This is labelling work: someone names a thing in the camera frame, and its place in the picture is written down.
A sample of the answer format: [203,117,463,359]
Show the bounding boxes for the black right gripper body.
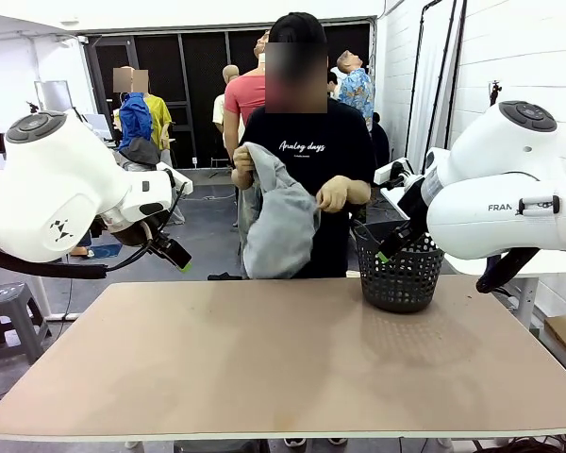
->
[394,176,431,238]

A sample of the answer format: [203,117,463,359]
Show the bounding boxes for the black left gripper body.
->
[145,232,176,260]

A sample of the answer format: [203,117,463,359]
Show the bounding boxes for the grey training pants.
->
[241,143,323,279]

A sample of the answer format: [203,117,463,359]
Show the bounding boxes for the person's right forearm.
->
[230,167,254,191]

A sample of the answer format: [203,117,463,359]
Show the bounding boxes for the person's left forearm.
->
[344,176,373,205]

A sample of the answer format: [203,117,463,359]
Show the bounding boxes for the person's left hand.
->
[316,175,356,214]

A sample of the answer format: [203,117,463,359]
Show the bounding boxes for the person's right hand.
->
[232,143,258,173]

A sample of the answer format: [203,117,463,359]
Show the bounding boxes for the black perforated plastic basket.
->
[352,217,446,314]

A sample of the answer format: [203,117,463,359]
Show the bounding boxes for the person in black t-shirt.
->
[238,12,377,279]

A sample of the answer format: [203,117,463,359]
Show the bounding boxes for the mannequin in floral shirt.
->
[336,50,376,134]

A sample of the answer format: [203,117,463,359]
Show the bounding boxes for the mannequin in cream shirt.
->
[211,64,241,143]

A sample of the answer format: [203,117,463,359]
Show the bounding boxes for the grey plastic stool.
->
[0,281,53,376]

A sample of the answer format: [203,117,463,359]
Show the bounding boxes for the grey framed whiteboard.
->
[33,79,73,115]

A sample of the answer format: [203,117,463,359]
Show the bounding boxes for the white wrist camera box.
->
[374,159,425,190]

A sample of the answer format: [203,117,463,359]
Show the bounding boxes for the black right arm cable sleeve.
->
[474,247,541,294]

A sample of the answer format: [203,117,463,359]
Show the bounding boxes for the black arm cable sleeve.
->
[0,230,161,280]
[474,247,541,294]

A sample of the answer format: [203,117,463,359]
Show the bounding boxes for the black left arm cable sleeve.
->
[0,230,161,280]

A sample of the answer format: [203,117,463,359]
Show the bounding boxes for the black floor cable bundle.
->
[497,436,566,453]

